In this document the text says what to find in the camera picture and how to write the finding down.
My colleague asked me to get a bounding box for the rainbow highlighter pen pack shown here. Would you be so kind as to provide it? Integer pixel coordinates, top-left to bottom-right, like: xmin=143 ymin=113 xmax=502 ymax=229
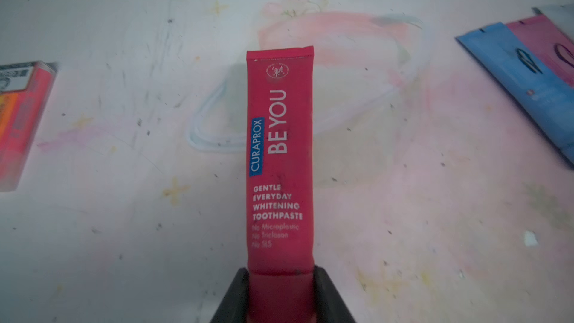
xmin=1 ymin=61 xmax=57 ymax=192

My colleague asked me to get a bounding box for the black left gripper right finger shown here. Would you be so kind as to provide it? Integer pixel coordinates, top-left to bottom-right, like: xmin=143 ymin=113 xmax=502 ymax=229
xmin=313 ymin=266 xmax=356 ymax=323

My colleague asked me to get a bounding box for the red toothpaste tube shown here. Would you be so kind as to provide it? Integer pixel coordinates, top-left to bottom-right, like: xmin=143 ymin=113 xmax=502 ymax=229
xmin=246 ymin=46 xmax=315 ymax=322

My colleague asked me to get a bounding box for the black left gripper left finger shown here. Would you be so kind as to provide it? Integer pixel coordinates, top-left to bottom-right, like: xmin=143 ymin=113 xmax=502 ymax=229
xmin=210 ymin=268 xmax=250 ymax=323

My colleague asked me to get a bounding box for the blue toothpaste tube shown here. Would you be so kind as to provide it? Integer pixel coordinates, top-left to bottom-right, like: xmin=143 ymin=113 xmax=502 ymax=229
xmin=456 ymin=23 xmax=573 ymax=162

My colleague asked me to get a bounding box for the magenta toothpaste tube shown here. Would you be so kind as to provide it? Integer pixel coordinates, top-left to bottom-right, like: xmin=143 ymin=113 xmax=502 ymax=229
xmin=506 ymin=14 xmax=573 ymax=88

